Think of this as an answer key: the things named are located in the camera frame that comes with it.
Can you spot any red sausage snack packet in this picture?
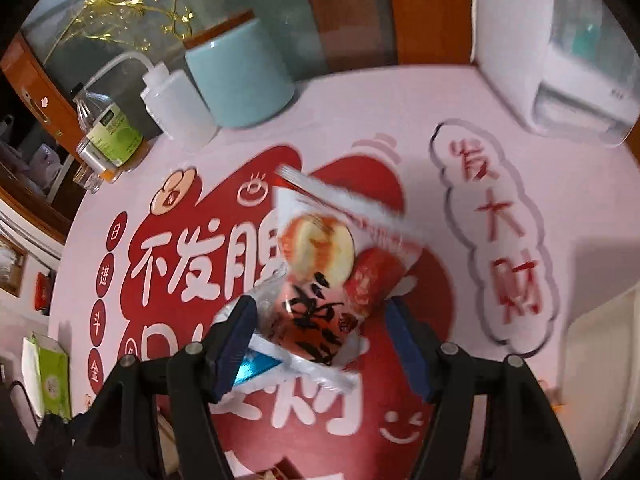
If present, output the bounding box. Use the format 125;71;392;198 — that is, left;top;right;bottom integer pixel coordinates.
250;165;424;391

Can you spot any cracker packet blue top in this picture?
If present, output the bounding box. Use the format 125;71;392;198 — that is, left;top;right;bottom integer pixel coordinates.
214;348;282;400

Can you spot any green tissue box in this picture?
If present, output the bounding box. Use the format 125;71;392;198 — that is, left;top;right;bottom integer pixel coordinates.
21;333;72;420

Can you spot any white plastic storage bin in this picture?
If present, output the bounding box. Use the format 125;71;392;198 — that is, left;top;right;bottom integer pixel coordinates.
559;286;639;479

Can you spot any green label plastic bottle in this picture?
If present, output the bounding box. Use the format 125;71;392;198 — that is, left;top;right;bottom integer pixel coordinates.
74;88;150;183

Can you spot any white squeeze bottle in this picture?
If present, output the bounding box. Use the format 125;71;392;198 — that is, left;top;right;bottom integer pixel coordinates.
74;51;219;152

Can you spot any light blue canister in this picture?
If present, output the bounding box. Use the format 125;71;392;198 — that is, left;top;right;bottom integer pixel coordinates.
183;10;296;129

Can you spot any white cosmetics organizer box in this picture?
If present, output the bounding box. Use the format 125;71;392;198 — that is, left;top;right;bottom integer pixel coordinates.
474;0;639;146

